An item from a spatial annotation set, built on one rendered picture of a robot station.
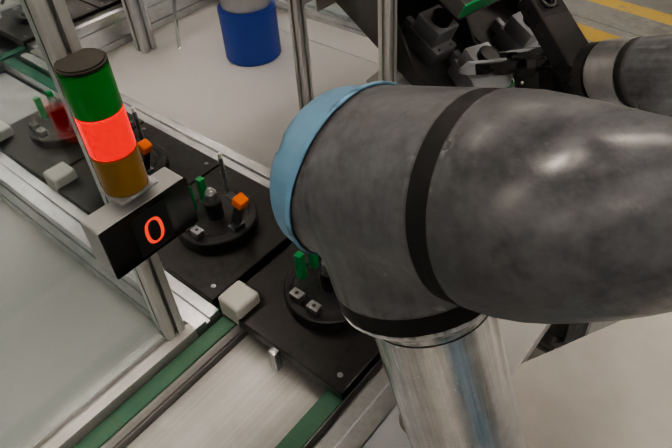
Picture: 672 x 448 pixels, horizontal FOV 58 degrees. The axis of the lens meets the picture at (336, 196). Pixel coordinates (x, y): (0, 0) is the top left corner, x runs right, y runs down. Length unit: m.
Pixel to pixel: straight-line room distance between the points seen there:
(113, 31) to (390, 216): 1.69
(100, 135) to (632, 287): 0.51
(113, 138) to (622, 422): 0.77
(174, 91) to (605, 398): 1.23
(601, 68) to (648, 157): 0.44
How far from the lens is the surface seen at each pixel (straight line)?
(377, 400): 0.85
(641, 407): 1.02
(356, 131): 0.33
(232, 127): 1.49
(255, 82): 1.65
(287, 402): 0.90
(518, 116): 0.28
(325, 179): 0.33
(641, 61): 0.69
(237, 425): 0.89
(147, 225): 0.73
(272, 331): 0.90
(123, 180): 0.69
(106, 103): 0.64
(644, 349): 1.08
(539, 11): 0.79
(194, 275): 0.99
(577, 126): 0.28
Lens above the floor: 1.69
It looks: 41 degrees down
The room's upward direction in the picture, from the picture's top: 4 degrees counter-clockwise
